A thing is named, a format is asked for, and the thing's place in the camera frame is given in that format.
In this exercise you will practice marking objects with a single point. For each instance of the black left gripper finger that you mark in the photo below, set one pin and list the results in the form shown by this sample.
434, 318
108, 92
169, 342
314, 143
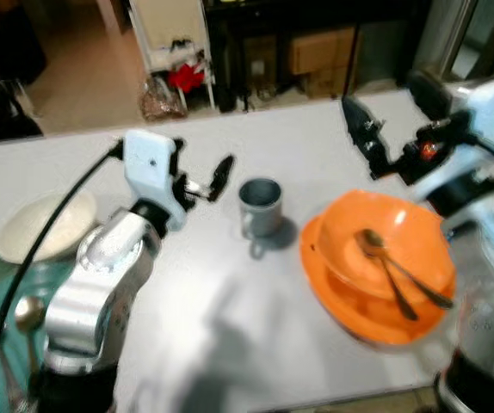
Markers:
179, 155
224, 174

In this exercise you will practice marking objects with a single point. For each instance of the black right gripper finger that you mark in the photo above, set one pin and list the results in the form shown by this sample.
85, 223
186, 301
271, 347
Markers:
428, 91
364, 136

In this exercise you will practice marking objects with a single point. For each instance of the grey mug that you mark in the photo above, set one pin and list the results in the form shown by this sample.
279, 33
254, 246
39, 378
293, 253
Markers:
260, 206

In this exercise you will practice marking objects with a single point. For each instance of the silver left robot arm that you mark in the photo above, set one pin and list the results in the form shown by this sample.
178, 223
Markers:
101, 292

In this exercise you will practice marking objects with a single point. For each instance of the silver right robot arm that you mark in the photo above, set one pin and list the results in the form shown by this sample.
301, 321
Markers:
492, 284

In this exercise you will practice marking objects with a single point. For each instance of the clear plastic bag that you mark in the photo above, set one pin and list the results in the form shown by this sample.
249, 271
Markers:
161, 101

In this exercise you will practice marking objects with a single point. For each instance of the red cloth item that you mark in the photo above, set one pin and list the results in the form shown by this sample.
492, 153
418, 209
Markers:
187, 77

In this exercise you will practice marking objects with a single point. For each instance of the orange bowl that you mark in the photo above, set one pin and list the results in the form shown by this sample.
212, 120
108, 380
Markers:
410, 232

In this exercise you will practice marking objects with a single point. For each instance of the brown cardboard box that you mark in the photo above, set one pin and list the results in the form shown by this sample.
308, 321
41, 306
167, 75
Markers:
320, 53

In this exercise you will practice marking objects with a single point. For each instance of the dark metal spoon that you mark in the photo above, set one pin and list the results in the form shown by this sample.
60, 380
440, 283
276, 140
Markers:
370, 243

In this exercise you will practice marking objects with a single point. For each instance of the white shelf rack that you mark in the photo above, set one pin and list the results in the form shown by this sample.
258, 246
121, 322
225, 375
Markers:
169, 34

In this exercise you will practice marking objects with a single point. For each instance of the black cabinet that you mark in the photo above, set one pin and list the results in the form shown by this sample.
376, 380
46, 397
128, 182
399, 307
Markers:
247, 52

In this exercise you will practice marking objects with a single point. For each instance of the dark metal fork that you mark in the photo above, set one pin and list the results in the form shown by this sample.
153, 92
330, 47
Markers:
402, 297

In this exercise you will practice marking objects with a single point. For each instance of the white bowl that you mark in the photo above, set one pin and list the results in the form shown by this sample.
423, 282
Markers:
45, 228

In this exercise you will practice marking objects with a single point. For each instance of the orange plate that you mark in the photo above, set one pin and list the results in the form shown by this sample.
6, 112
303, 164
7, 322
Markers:
342, 301

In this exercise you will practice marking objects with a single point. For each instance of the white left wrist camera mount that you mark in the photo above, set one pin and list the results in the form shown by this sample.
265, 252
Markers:
148, 168

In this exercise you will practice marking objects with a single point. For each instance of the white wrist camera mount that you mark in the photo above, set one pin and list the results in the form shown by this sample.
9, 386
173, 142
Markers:
148, 168
492, 120

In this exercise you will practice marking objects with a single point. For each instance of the grey metal post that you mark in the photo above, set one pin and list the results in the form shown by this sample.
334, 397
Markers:
441, 39

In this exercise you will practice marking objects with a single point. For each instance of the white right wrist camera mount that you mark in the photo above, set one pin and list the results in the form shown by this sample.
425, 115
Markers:
492, 120

